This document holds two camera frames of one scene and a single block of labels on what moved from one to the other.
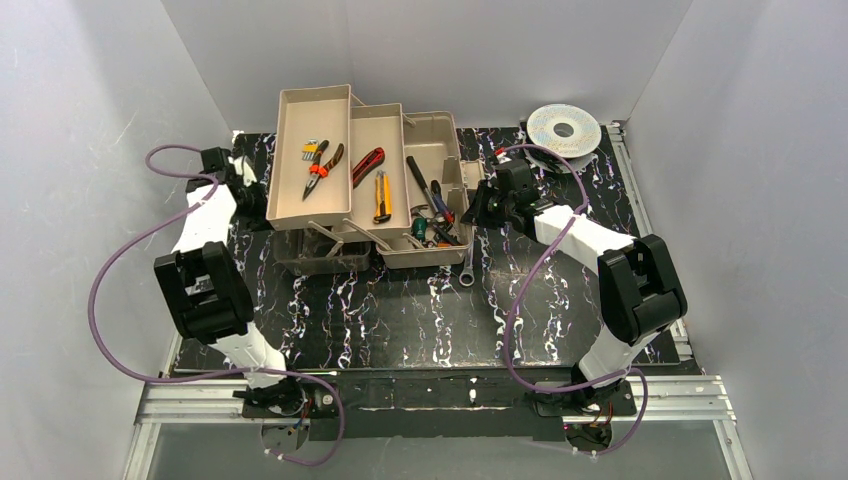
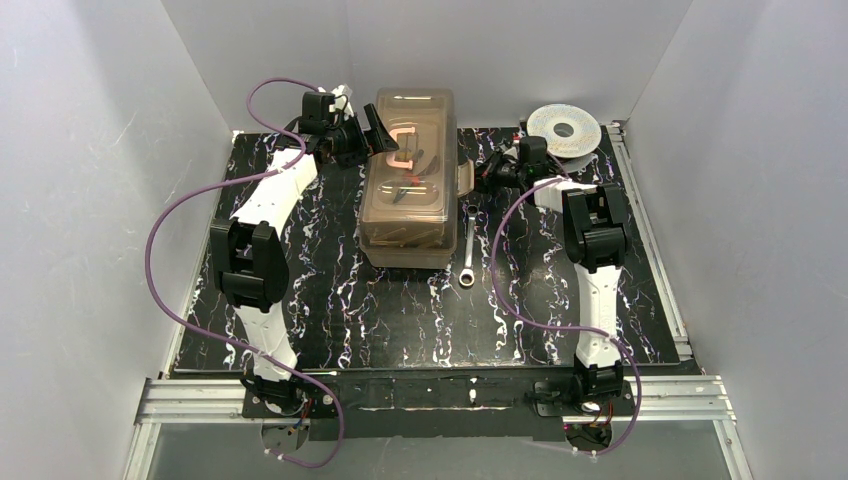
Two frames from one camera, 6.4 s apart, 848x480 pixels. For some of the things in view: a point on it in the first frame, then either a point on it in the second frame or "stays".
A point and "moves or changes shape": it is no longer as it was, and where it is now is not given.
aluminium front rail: (217, 401) stays
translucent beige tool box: (356, 186) moves or changes shape
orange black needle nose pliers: (317, 170) moves or changes shape
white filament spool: (568, 130) stays
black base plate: (436, 404) stays
